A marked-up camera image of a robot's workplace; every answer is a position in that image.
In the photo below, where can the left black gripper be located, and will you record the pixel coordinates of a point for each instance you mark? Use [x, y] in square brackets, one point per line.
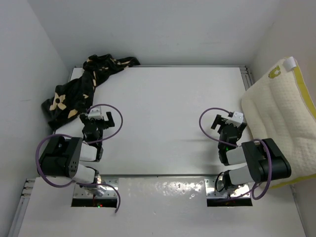
[83, 118]

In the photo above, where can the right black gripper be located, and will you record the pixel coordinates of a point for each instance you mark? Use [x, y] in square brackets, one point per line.
[218, 121]

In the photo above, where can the black floral pillowcase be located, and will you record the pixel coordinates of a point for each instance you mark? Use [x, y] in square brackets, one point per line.
[76, 97]

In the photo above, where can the cream yellow pillow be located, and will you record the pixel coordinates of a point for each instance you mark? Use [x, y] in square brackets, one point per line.
[279, 106]

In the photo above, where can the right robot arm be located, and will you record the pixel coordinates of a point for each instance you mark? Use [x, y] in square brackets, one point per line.
[259, 159]

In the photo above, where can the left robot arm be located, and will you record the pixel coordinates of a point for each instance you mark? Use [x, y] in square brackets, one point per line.
[61, 156]

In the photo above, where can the white front cover board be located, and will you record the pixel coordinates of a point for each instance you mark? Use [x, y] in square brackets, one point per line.
[162, 207]

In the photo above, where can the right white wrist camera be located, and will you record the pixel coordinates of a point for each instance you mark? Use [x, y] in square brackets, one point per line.
[236, 119]

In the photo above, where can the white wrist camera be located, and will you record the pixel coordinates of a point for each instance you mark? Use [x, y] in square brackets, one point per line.
[95, 113]
[236, 119]

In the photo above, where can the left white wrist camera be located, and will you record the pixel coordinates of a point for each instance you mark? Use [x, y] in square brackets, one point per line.
[95, 113]

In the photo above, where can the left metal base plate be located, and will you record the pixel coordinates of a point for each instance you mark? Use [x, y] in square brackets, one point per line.
[100, 191]

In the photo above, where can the metal base plate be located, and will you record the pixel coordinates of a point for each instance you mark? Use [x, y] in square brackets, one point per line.
[236, 191]
[100, 191]

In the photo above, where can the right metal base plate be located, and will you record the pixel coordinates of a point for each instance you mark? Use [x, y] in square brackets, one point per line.
[236, 191]

